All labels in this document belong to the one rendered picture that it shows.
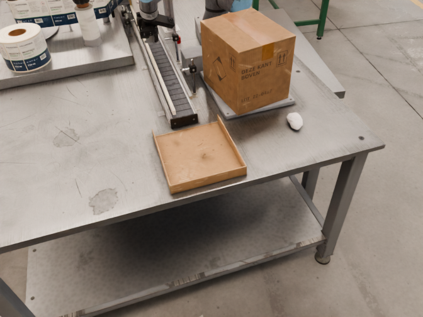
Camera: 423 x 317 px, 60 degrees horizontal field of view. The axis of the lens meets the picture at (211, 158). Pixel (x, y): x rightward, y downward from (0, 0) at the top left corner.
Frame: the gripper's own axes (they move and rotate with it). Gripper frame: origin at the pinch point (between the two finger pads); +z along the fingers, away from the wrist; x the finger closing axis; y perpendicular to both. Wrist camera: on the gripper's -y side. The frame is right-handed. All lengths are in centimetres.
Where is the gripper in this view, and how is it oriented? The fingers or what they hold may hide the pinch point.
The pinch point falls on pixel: (155, 41)
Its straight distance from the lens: 182.8
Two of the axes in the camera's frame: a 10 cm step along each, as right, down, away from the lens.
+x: 2.8, 9.3, -2.5
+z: -1.2, 2.9, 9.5
